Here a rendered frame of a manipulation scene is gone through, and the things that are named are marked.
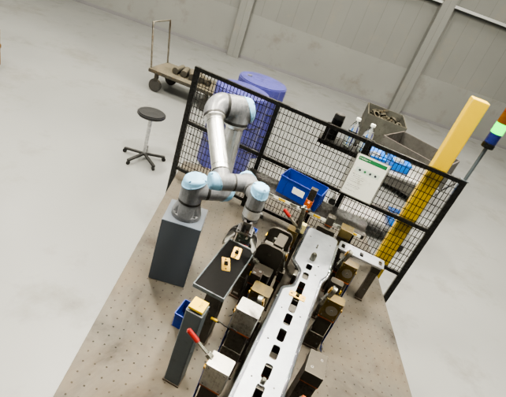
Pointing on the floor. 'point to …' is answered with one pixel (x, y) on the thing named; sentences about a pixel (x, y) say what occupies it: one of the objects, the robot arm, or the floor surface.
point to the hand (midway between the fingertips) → (238, 249)
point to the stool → (147, 134)
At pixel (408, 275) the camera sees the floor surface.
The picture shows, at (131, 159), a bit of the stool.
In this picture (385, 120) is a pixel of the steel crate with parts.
